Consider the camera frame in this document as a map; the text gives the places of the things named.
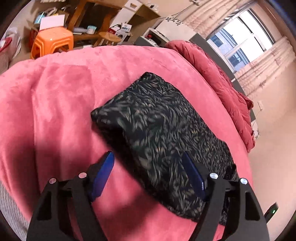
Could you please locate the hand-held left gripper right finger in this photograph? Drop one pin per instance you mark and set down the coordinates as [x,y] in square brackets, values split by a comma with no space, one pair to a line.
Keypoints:
[194,178]

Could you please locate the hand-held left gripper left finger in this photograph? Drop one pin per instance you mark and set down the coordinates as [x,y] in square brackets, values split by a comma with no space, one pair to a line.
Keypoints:
[103,178]

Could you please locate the black leaf print pants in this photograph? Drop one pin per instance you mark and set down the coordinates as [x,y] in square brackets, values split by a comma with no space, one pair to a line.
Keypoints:
[157,129]

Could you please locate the pink plush blanket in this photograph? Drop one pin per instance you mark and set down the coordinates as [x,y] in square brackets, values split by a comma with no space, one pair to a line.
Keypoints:
[57,104]

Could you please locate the red duvet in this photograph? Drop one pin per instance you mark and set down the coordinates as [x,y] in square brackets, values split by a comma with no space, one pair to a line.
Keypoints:
[222,88]

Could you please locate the white mattress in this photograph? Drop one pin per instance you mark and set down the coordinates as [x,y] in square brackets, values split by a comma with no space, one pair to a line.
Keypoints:
[11,213]

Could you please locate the pale patterned curtain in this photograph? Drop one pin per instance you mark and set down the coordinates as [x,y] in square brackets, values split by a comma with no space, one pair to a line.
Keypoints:
[268,67]
[212,14]

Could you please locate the window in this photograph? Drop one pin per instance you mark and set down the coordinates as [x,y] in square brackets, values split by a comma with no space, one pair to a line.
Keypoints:
[240,41]

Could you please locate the white nightstand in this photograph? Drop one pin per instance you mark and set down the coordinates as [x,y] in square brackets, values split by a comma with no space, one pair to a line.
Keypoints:
[150,38]

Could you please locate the orange plastic stool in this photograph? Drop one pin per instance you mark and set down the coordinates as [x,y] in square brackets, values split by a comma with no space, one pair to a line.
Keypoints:
[52,38]

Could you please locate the grey and white headboard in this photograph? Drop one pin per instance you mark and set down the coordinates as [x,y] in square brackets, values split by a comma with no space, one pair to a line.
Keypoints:
[171,30]

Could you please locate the white printed carton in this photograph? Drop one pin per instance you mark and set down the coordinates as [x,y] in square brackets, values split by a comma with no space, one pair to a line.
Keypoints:
[121,29]

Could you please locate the red and white basket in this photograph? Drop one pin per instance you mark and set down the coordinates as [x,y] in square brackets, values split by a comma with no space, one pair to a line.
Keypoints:
[7,51]

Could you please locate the cardboard box with white paper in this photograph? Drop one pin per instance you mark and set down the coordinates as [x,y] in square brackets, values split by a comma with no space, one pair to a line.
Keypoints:
[52,22]

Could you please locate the wooden desk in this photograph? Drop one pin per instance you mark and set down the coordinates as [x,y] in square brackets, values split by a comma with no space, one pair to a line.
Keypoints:
[79,14]

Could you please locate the white drawer cabinet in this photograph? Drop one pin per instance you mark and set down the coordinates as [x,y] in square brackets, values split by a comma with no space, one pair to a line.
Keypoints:
[143,11]

